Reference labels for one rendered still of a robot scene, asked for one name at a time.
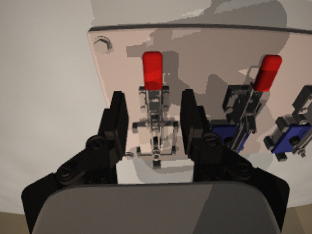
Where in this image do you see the dark blue flat block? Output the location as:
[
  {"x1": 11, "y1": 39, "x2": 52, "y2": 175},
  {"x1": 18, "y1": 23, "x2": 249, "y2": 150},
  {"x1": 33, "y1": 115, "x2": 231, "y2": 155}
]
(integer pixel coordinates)
[{"x1": 210, "y1": 119, "x2": 251, "y2": 154}]

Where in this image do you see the blue flat rectangular block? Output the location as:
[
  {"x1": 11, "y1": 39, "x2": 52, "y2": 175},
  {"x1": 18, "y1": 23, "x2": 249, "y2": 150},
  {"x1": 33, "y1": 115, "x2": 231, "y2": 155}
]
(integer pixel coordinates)
[{"x1": 270, "y1": 117, "x2": 312, "y2": 154}]

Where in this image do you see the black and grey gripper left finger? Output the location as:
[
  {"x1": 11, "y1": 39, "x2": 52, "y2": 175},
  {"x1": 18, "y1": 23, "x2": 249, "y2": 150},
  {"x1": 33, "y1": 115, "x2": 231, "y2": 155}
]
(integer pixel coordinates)
[{"x1": 21, "y1": 91, "x2": 129, "y2": 234}]

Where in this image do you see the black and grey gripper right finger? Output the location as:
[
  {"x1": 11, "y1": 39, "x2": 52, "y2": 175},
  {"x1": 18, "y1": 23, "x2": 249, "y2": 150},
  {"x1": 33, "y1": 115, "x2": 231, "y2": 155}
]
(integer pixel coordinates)
[{"x1": 180, "y1": 89, "x2": 290, "y2": 232}]

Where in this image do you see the grey fixture plate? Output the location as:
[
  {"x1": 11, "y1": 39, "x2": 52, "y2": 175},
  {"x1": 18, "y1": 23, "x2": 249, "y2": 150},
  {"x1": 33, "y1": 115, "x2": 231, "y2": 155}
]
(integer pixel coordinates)
[{"x1": 87, "y1": 24, "x2": 312, "y2": 158}]

